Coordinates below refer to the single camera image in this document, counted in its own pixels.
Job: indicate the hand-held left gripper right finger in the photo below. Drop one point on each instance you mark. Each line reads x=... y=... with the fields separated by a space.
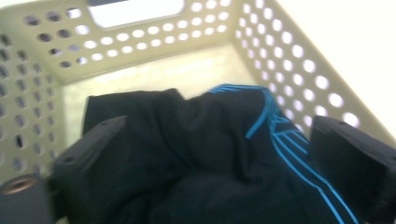
x=358 y=161

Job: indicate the black garment with blue stripes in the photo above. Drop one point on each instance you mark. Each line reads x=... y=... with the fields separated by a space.
x=202 y=155

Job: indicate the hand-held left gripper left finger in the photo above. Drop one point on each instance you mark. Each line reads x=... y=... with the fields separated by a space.
x=84 y=149

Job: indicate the pale yellow perforated plastic basket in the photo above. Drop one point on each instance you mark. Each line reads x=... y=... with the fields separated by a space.
x=155 y=71

